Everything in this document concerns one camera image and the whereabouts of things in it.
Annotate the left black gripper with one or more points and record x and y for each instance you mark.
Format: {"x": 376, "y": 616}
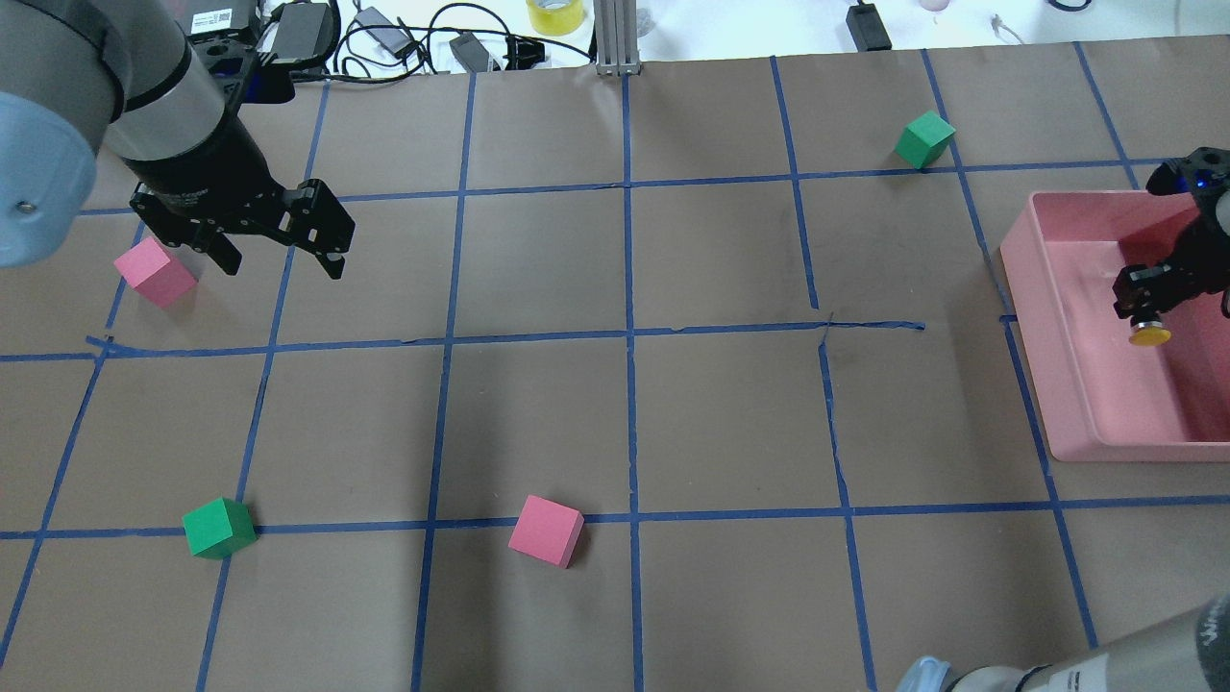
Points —
{"x": 200, "y": 162}

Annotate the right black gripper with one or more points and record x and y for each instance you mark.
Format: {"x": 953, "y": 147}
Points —
{"x": 1184, "y": 277}

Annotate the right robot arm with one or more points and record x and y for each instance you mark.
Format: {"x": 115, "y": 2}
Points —
{"x": 1187, "y": 652}

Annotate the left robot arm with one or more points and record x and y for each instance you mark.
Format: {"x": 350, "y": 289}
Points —
{"x": 79, "y": 76}

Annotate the pink plastic bin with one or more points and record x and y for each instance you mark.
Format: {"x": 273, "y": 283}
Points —
{"x": 1101, "y": 397}

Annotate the pink cube near left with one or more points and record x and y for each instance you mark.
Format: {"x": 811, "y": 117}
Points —
{"x": 155, "y": 273}

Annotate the pink cube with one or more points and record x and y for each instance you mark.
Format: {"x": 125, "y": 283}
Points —
{"x": 155, "y": 273}
{"x": 547, "y": 531}

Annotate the green cube near bin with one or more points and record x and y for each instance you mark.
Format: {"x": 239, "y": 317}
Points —
{"x": 924, "y": 139}

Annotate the green cube near left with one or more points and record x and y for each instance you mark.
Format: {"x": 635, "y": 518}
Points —
{"x": 218, "y": 529}

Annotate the black power adapter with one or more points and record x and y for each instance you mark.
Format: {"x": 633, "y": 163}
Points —
{"x": 866, "y": 28}

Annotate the pink cube centre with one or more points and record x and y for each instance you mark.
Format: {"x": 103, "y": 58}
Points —
{"x": 547, "y": 531}

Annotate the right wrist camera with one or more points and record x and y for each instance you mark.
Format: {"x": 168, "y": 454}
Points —
{"x": 1204, "y": 173}

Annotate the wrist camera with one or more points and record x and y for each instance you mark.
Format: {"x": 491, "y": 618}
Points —
{"x": 258, "y": 57}
{"x": 1204, "y": 173}

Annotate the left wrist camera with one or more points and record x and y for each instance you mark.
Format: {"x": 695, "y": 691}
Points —
{"x": 258, "y": 57}

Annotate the aluminium frame post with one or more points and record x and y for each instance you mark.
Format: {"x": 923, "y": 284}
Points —
{"x": 615, "y": 34}

